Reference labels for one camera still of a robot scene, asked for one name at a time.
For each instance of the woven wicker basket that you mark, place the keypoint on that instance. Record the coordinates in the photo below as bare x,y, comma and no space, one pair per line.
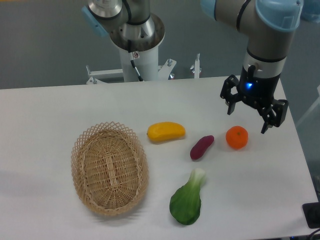
109,169

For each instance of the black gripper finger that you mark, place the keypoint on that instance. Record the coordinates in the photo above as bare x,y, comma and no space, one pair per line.
226,93
274,114

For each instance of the yellow mango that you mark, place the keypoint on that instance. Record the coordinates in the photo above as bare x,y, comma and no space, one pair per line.
165,131

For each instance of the purple sweet potato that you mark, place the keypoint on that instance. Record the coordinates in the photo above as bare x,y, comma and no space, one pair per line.
199,149

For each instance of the green bok choy vegetable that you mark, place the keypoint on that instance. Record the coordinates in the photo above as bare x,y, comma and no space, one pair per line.
185,204

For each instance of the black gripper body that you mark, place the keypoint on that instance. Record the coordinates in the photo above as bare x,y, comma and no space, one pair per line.
256,92

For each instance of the black device at table edge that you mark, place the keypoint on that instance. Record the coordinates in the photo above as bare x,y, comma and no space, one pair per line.
312,214

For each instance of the orange tangerine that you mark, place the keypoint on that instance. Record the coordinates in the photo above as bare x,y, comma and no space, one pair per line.
237,137

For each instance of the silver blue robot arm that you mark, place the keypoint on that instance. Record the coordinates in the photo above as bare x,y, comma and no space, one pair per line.
270,26

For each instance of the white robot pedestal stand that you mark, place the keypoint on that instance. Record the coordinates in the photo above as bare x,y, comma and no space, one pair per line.
138,48

